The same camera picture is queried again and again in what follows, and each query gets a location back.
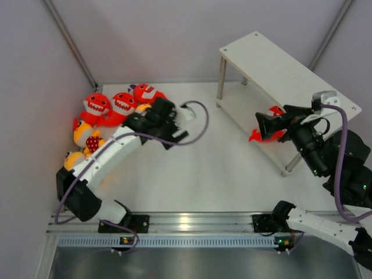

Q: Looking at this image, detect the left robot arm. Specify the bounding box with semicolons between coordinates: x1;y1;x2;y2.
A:
56;98;196;232

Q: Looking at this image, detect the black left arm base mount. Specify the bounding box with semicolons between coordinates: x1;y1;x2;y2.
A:
98;214;150;234

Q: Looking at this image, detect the yellow plush polka-dot front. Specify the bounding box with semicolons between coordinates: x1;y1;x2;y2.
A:
63;151;86;171

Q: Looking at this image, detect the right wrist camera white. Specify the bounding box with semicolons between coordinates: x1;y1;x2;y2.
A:
312;90;341;111

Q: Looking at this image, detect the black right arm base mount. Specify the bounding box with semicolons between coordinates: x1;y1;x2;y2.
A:
252;214;291;235

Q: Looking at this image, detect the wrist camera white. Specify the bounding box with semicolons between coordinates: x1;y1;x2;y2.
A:
174;105;196;128
312;90;341;111

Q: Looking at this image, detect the yellow plush polka-dot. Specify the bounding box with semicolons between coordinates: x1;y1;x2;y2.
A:
135;103;152;115
73;119;106;157
63;151;86;171

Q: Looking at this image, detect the white slotted cable duct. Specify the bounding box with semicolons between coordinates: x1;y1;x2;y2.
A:
58;235;290;248

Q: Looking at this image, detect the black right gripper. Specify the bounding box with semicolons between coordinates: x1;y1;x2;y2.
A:
254;103;327;177

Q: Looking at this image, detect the yellow plush polka-dot left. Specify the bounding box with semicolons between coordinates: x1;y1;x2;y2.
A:
73;119;106;157

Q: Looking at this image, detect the yellow plush polka-dot middle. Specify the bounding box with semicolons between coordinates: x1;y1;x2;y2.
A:
135;103;152;115

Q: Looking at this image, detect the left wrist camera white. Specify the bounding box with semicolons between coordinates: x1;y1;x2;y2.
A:
174;105;196;128

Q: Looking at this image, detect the red shark plush back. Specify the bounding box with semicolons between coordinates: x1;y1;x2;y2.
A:
129;84;167;105

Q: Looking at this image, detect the red shark plush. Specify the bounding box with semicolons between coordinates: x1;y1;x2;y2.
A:
248;106;285;142
97;92;138;127
80;92;112;127
129;84;167;105

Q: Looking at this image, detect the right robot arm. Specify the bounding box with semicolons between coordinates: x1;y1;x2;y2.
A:
255;104;371;270

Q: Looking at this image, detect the white two-tier shelf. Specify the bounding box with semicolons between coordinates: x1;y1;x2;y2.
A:
215;31;362;177

